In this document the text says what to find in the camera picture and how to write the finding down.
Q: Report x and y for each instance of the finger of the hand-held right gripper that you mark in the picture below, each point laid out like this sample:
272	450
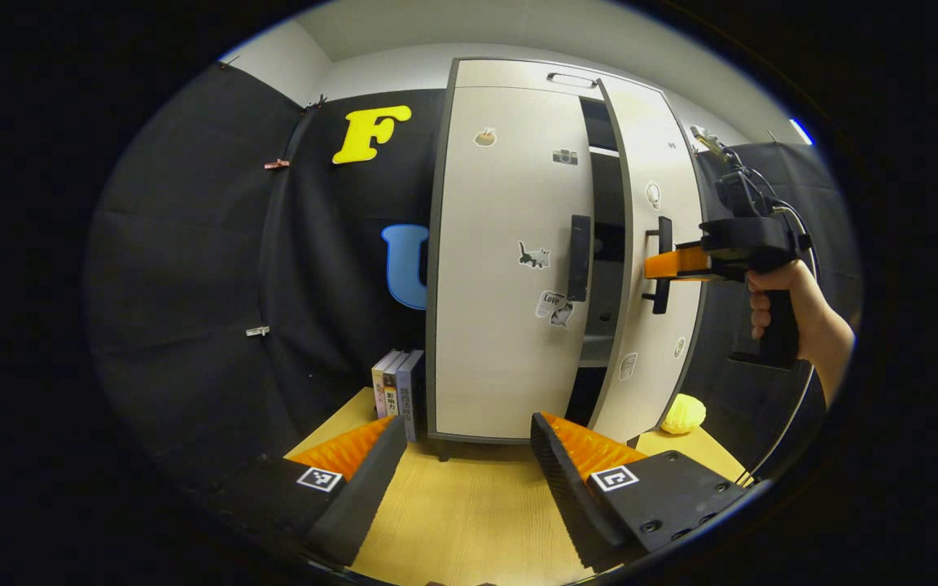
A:
701	279
681	262

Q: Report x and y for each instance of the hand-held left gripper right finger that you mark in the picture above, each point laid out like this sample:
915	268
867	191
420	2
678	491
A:
571	496

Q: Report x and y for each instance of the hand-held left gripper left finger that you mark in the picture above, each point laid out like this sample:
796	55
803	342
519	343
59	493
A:
363	488

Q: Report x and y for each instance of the white shoe cabinet door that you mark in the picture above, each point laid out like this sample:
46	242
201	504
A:
644	382
501	342

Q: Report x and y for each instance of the white double-door shoe cabinet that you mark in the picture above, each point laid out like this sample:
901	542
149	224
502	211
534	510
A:
501	73

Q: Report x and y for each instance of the white cabinet shelf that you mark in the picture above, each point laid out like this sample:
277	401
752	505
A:
603	151
598	350

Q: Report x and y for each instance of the dark book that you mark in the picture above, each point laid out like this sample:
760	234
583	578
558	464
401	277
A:
392	395

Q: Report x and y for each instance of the blue-grey book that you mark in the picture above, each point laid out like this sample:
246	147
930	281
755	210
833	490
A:
410	399

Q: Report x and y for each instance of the ceiling light strip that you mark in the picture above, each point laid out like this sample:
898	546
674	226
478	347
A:
801	132

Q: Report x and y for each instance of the yellow knobbly ball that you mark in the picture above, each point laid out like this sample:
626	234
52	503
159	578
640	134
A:
683	414

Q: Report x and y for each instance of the black backdrop cloth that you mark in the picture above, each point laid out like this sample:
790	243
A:
184	285

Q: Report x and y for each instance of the pink cloth clip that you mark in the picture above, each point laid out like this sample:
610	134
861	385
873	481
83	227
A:
277	164

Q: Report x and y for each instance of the dark cloth clip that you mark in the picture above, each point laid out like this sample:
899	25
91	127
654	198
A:
316	102

